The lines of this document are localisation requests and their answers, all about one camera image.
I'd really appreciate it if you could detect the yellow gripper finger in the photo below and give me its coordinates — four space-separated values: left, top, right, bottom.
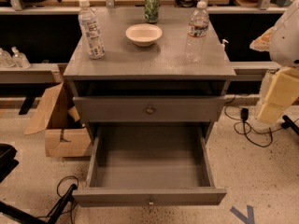
249 28 273 52
257 67 299 125

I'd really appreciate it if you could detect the blue label plastic bottle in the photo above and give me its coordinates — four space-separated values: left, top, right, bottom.
78 0 105 59

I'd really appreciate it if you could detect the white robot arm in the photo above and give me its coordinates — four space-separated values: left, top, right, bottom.
249 0 299 125

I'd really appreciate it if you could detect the small white pump bottle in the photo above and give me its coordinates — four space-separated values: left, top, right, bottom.
221 39 229 61

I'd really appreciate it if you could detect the clear plastic water bottle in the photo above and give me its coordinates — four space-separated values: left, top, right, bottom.
185 1 209 63

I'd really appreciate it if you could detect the grey wooden drawer cabinet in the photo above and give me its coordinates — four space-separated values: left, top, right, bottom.
64 7 235 135

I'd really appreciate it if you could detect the open grey middle drawer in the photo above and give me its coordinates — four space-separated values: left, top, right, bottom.
74 124 226 207

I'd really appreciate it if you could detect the closed grey top drawer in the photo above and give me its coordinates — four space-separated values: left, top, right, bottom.
73 96 224 122

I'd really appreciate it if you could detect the clear sanitizer bottle right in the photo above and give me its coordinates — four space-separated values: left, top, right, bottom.
11 47 31 69

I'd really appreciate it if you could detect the clear sanitizer bottle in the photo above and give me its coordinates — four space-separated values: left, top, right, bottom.
11 47 31 69
0 48 15 68

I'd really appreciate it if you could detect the clear sanitizer bottle left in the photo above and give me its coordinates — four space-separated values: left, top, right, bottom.
0 48 15 68

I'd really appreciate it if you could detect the green soda can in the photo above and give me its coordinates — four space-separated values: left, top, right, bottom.
144 0 159 23

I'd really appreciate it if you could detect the open cardboard box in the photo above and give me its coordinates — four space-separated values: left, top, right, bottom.
24 83 92 158

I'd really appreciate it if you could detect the black stand base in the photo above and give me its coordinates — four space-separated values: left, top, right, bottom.
0 175 79 224

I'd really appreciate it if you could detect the black chair part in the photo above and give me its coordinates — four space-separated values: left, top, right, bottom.
0 144 19 183

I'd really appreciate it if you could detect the black power adapter cable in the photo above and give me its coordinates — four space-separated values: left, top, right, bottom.
223 94 299 148

